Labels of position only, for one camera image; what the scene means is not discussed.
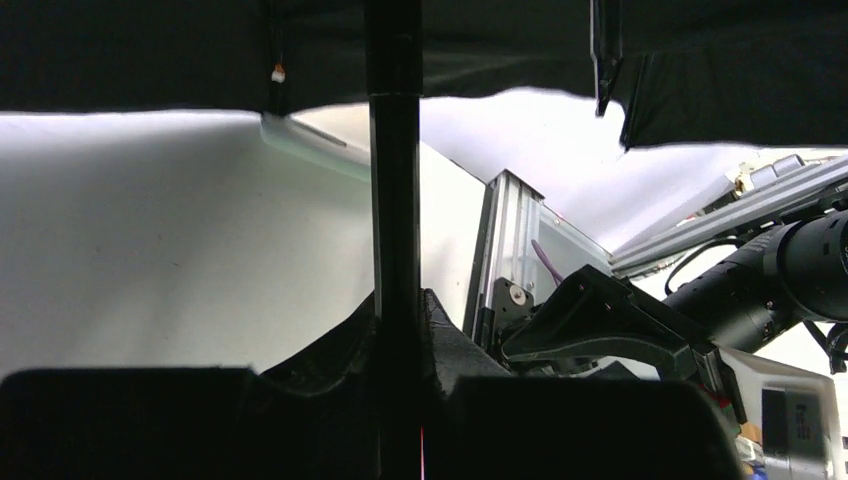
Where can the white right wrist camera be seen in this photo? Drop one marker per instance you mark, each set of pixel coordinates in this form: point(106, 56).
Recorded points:
point(788, 417)

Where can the mint green umbrella case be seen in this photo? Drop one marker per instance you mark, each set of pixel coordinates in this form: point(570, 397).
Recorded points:
point(316, 146)

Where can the aluminium frame rail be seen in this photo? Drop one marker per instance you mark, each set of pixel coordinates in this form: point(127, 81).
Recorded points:
point(520, 234)

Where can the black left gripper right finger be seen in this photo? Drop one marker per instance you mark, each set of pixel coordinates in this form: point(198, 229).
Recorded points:
point(485, 423)

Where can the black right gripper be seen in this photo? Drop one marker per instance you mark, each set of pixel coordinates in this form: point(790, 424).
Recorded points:
point(786, 275)

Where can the lavender folding umbrella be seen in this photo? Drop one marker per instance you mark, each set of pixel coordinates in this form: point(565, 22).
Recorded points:
point(772, 73)

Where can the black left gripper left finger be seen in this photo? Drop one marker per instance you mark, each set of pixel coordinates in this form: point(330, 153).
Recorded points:
point(306, 418)

